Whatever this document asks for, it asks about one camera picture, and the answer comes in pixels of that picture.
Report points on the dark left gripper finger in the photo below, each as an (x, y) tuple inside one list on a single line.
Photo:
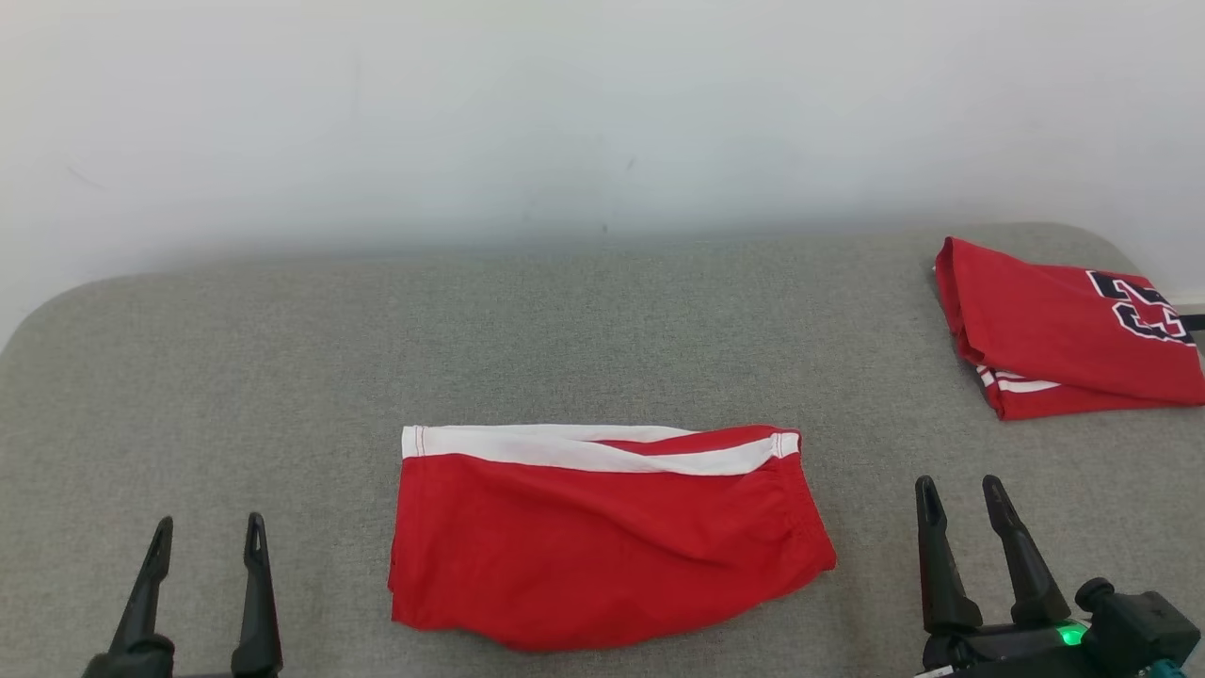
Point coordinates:
[(257, 612), (146, 603)]

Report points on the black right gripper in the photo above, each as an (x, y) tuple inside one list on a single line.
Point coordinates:
[(998, 654)]

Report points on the black and white wall baseboard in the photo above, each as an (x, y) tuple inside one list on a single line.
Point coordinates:
[(1194, 322)]

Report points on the grey fabric sofa cushion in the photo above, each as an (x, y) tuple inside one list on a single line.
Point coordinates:
[(602, 339)]

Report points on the red shorts with white waistband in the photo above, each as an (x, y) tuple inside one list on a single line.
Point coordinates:
[(602, 546)]

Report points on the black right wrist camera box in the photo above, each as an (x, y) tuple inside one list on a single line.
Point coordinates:
[(1144, 626)]

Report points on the red jersey with white sleeves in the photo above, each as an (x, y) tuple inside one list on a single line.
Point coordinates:
[(1045, 330)]

